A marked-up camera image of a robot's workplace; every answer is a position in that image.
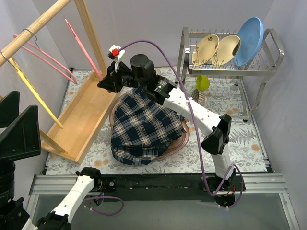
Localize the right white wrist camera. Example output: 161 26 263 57
108 45 125 72

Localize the pink hanger with grey skirt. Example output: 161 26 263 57
22 41 77 84

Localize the blue plate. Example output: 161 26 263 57
233 17 264 67

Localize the wooden clothes rack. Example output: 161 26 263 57
0 0 118 165

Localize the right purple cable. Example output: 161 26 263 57
118 40 245 208

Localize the pink hanger with plaid skirt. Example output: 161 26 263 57
64 18 104 80

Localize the cream plate left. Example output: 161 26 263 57
192 34 220 66

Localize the cream grey bowl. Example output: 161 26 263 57
154 68 161 75

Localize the pink transparent basin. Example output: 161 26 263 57
109 94 190 161

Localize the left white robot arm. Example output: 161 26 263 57
0 91 102 230

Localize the green bowl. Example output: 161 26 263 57
195 75 210 92

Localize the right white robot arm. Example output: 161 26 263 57
97 54 236 191

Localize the cream plate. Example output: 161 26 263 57
192 34 220 66
211 35 241 66

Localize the steel dish rack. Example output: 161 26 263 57
177 27 285 123

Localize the cream plate right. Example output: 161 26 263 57
211 35 241 66

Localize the navy beige plaid skirt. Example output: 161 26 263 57
111 88 186 165

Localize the floral table mat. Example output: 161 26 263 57
46 78 267 175

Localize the patterned bowl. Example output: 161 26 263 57
191 89 207 106

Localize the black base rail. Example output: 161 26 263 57
90 173 246 205

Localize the yellow hanger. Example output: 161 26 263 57
0 51 64 129

